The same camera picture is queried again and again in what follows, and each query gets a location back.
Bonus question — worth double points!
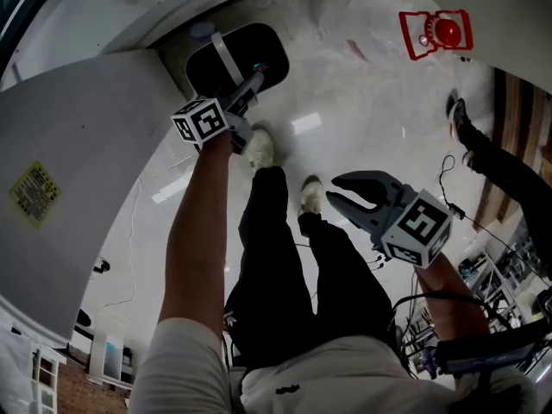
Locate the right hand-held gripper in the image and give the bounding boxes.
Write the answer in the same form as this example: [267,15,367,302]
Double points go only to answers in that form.
[325,170,455,270]

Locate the black harness cable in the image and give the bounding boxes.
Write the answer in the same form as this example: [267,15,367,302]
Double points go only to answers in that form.
[391,290,515,332]

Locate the white floor cable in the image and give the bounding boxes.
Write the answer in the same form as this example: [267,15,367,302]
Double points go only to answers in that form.
[91,178,144,315]

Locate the person's white shirt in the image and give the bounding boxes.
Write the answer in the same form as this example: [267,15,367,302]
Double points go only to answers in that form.
[129,317,541,414]

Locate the clear water jug red handle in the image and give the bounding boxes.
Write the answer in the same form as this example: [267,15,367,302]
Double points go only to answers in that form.
[317,0,489,116]

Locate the person's left shoe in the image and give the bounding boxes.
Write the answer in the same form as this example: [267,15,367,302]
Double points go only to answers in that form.
[247,122,278,170]

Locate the wooden bench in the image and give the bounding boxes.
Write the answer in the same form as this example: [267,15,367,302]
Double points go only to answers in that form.
[472,66,552,233]

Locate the person's left forearm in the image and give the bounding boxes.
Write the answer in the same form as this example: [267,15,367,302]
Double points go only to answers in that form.
[157,134,236,328]

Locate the white water dispenser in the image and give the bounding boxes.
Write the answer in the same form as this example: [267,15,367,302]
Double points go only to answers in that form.
[0,49,191,349]

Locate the person's shoe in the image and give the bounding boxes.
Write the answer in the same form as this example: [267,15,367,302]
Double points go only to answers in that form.
[298,174,325,216]
[247,122,278,170]

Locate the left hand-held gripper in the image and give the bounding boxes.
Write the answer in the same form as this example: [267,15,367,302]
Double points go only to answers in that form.
[171,72,266,156]

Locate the white tall cabinet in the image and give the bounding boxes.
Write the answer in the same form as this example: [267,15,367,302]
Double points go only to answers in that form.
[406,0,552,85]

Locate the person's right forearm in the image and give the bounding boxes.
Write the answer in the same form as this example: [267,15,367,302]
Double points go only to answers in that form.
[412,250,492,341]

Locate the person's black trousers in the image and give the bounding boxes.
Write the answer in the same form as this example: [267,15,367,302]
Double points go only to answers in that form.
[223,166,398,371]

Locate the grey trash bin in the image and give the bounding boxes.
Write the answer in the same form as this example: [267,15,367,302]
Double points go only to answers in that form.
[185,22,290,100]

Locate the person's right shoe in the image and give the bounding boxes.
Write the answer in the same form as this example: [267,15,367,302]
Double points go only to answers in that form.
[298,174,325,216]

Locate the white curved counter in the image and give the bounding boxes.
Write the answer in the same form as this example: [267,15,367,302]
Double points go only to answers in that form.
[0,0,304,91]

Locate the black chest harness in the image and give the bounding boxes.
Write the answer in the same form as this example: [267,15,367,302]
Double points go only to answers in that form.
[432,316,552,377]

